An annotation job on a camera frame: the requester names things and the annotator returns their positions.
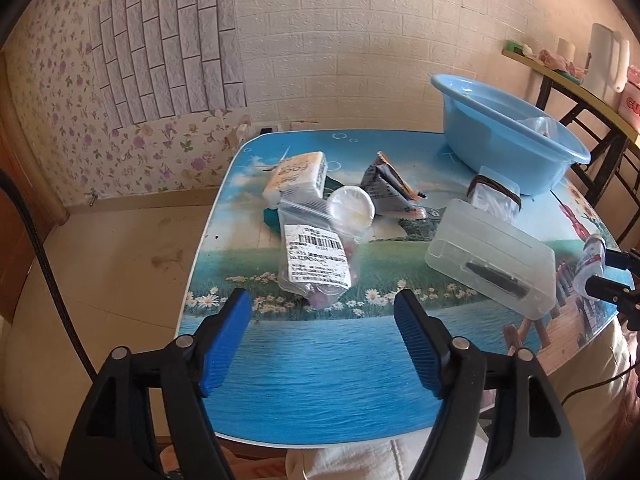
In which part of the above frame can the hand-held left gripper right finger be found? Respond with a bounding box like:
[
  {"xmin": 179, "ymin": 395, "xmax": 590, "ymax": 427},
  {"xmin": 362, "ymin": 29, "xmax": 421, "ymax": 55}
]
[{"xmin": 394, "ymin": 288, "xmax": 586, "ymax": 480}]

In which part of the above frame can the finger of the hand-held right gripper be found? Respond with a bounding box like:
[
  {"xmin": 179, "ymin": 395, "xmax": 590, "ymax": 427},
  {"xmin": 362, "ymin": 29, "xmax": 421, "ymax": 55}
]
[
  {"xmin": 585, "ymin": 274, "xmax": 640, "ymax": 332},
  {"xmin": 605, "ymin": 249, "xmax": 640, "ymax": 274}
]

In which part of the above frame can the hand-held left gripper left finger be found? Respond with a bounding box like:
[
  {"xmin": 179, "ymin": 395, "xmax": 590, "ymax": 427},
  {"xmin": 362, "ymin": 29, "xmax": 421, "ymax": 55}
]
[{"xmin": 59, "ymin": 288, "xmax": 253, "ymax": 480}]

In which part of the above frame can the small clear labelled bottle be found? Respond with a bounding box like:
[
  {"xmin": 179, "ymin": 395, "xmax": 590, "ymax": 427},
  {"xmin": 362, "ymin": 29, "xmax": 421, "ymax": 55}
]
[{"xmin": 572, "ymin": 232, "xmax": 607, "ymax": 293}]

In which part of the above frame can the light blue plastic basin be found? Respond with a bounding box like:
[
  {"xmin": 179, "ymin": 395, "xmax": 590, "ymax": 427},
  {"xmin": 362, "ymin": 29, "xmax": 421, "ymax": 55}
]
[{"xmin": 431, "ymin": 74, "xmax": 592, "ymax": 197}]

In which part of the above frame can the cream blanket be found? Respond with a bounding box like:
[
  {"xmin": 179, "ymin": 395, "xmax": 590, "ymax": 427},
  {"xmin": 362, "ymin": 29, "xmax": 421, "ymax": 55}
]
[{"xmin": 285, "ymin": 317, "xmax": 640, "ymax": 480}]

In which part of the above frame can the black pen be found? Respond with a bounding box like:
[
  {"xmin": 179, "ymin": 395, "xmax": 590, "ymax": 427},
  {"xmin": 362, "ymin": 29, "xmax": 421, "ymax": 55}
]
[{"xmin": 465, "ymin": 261, "xmax": 531, "ymax": 301}]

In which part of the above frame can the labelled clear zip bag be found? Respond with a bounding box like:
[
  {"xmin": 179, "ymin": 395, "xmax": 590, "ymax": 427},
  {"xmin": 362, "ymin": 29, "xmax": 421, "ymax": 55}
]
[{"xmin": 277, "ymin": 197, "xmax": 373, "ymax": 308}]

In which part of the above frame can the clear plastic box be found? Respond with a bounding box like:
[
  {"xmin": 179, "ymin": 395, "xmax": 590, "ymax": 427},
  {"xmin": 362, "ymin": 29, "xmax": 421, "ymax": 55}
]
[{"xmin": 424, "ymin": 198, "xmax": 557, "ymax": 321}]

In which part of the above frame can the teal cloth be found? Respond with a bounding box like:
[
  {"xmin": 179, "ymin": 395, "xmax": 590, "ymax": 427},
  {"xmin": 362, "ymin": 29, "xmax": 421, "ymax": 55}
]
[{"xmin": 261, "ymin": 206, "xmax": 283, "ymax": 235}]

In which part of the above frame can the clear bundle with rubber band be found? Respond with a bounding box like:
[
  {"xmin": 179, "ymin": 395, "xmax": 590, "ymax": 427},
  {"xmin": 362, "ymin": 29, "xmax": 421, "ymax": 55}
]
[{"xmin": 467, "ymin": 165, "xmax": 523, "ymax": 221}]

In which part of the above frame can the white round lid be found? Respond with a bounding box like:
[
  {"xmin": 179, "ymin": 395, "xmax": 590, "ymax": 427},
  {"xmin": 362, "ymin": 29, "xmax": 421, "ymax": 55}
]
[{"xmin": 326, "ymin": 186, "xmax": 376, "ymax": 231}]

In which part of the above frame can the grey triangular snack packet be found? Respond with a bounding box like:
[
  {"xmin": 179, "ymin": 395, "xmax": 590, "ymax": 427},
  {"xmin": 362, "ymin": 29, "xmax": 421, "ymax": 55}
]
[{"xmin": 360, "ymin": 151, "xmax": 428, "ymax": 218}]

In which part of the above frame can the cream tissue pack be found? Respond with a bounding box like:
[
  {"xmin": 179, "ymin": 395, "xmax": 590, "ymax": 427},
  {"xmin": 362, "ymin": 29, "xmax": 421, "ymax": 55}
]
[{"xmin": 262, "ymin": 151, "xmax": 329, "ymax": 209}]

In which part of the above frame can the wooden folding table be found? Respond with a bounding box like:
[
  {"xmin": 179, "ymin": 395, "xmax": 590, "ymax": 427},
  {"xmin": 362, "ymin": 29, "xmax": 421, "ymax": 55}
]
[{"xmin": 502, "ymin": 47, "xmax": 640, "ymax": 246}]

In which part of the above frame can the white electric kettle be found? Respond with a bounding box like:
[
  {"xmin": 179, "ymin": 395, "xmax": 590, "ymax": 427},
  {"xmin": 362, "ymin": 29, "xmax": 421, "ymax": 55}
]
[{"xmin": 582, "ymin": 22, "xmax": 631, "ymax": 103}]

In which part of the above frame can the pink cloth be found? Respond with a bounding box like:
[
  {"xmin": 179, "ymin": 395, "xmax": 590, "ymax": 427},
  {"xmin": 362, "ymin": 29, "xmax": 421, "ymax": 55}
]
[{"xmin": 532, "ymin": 50, "xmax": 586, "ymax": 77}]

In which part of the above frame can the white toilet paper roll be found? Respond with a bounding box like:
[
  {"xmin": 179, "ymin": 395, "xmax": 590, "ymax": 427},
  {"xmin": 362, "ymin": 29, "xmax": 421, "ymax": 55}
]
[{"xmin": 557, "ymin": 37, "xmax": 577, "ymax": 68}]

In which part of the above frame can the brown wooden door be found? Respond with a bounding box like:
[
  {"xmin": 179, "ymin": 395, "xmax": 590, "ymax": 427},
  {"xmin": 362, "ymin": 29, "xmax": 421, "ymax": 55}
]
[{"xmin": 0, "ymin": 52, "xmax": 71, "ymax": 323}]

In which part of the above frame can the grey brick foam panel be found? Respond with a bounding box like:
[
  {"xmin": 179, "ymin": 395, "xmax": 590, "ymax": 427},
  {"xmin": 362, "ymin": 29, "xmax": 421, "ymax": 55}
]
[{"xmin": 89, "ymin": 0, "xmax": 247, "ymax": 128}]

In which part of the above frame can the thin black cable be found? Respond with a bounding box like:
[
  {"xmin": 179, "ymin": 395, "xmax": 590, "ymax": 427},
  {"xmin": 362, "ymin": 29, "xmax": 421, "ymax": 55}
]
[{"xmin": 560, "ymin": 360, "xmax": 640, "ymax": 407}]

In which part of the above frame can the thick black cable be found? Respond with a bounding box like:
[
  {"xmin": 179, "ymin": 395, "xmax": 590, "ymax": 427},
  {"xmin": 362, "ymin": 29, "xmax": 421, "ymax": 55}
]
[{"xmin": 0, "ymin": 167, "xmax": 98, "ymax": 386}]

